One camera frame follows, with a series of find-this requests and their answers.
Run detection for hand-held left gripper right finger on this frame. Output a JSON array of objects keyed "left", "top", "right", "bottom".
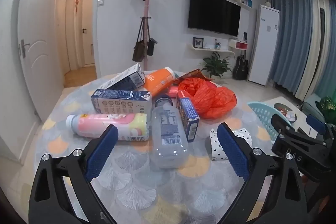
[{"left": 217, "top": 122, "right": 307, "bottom": 224}]

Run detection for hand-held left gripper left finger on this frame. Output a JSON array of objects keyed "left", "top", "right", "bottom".
[{"left": 28, "top": 124, "right": 120, "bottom": 224}]

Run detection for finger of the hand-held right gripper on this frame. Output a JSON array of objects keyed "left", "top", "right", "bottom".
[
  {"left": 307, "top": 114, "right": 336, "bottom": 141},
  {"left": 271, "top": 114, "right": 297, "bottom": 136}
]

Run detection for white heart-patterned paper box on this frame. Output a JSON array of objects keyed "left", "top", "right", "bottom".
[{"left": 209, "top": 128, "right": 253, "bottom": 161}]

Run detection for light blue plastic basket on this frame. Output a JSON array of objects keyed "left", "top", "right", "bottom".
[{"left": 247, "top": 101, "right": 292, "bottom": 146}]

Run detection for pink yogurt bottle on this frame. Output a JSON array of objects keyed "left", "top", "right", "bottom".
[{"left": 66, "top": 113, "right": 149, "bottom": 142}]

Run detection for blue milk carton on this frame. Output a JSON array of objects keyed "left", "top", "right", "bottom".
[{"left": 91, "top": 89, "right": 153, "bottom": 115}]

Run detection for orange plastic bag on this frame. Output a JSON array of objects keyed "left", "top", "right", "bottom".
[{"left": 178, "top": 77, "right": 237, "bottom": 119}]

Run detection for small blue box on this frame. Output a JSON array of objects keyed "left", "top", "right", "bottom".
[{"left": 176, "top": 91, "right": 200, "bottom": 143}]

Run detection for dark blue white carton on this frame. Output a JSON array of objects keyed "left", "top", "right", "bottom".
[{"left": 98, "top": 63, "right": 146, "bottom": 92}]

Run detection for orange foil snack packet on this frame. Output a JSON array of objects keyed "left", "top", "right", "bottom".
[{"left": 173, "top": 69, "right": 218, "bottom": 88}]

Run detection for dark bowl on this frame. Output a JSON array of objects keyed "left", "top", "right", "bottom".
[{"left": 273, "top": 103, "right": 298, "bottom": 122}]

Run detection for white coffee table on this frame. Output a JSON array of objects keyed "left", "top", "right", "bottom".
[{"left": 262, "top": 97, "right": 326, "bottom": 140}]

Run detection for teal sofa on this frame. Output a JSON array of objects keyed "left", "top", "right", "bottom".
[{"left": 301, "top": 94, "right": 336, "bottom": 119}]

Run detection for dark shiny bag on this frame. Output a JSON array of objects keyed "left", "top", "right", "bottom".
[{"left": 319, "top": 96, "right": 336, "bottom": 111}]

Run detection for patterned grey tablecloth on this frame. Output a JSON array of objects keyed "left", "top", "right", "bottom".
[{"left": 21, "top": 70, "right": 279, "bottom": 224}]

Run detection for black acoustic guitar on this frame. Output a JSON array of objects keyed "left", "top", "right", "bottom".
[{"left": 234, "top": 55, "right": 249, "bottom": 81}]

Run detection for clear plastic bottle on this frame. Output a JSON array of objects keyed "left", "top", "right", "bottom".
[{"left": 149, "top": 95, "right": 189, "bottom": 169}]

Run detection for blue striped curtains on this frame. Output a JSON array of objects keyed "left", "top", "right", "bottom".
[{"left": 265, "top": 0, "right": 336, "bottom": 104}]

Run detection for pink plastic wrapper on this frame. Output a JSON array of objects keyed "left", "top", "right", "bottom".
[{"left": 168, "top": 85, "right": 180, "bottom": 98}]

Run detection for potted green plant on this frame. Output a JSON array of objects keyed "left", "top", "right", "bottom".
[{"left": 201, "top": 52, "right": 233, "bottom": 80}]

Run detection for orange bottle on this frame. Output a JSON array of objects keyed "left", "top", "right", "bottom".
[{"left": 144, "top": 67, "right": 176, "bottom": 97}]

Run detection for low curved white shelf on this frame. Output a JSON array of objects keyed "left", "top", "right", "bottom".
[{"left": 187, "top": 43, "right": 235, "bottom": 54}]

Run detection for brown handbag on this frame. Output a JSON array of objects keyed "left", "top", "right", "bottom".
[{"left": 132, "top": 18, "right": 147, "bottom": 62}]

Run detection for small black bag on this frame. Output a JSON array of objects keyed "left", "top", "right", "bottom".
[{"left": 147, "top": 38, "right": 158, "bottom": 56}]

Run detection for hallway door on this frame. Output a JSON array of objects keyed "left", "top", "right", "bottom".
[{"left": 80, "top": 0, "right": 95, "bottom": 65}]

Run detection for white door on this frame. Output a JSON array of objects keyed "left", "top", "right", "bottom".
[{"left": 17, "top": 0, "right": 65, "bottom": 122}]

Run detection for pink coat rack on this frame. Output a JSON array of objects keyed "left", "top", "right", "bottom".
[{"left": 136, "top": 0, "right": 168, "bottom": 72}]

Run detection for white red wall box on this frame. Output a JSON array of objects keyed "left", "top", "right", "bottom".
[{"left": 228, "top": 39, "right": 248, "bottom": 51}]

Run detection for wall television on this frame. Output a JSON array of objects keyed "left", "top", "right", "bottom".
[{"left": 188, "top": 0, "right": 241, "bottom": 37}]

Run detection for metal door handle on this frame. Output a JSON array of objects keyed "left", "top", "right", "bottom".
[{"left": 18, "top": 40, "right": 30, "bottom": 58}]

